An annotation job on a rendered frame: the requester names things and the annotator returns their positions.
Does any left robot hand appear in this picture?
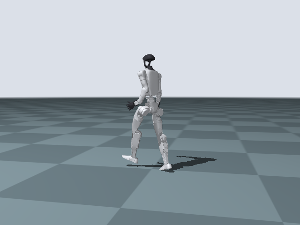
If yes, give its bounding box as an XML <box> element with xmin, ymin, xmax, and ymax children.
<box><xmin>127</xmin><ymin>101</ymin><xmax>139</xmax><ymax>110</ymax></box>

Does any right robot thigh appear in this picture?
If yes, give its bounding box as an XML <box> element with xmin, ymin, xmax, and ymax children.
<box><xmin>152</xmin><ymin>107</ymin><xmax>166</xmax><ymax>142</ymax></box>

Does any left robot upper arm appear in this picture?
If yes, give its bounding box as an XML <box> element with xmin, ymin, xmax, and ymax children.
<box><xmin>137</xmin><ymin>70</ymin><xmax>149</xmax><ymax>93</ymax></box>

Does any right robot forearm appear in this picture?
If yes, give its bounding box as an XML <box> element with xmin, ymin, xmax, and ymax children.
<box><xmin>156</xmin><ymin>92</ymin><xmax>162</xmax><ymax>105</ymax></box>

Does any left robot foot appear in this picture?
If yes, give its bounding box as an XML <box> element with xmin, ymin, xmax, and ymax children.
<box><xmin>122</xmin><ymin>155</ymin><xmax>138</xmax><ymax>164</ymax></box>

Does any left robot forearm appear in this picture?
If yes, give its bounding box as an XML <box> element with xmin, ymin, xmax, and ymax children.
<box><xmin>134</xmin><ymin>88</ymin><xmax>146</xmax><ymax>105</ymax></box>

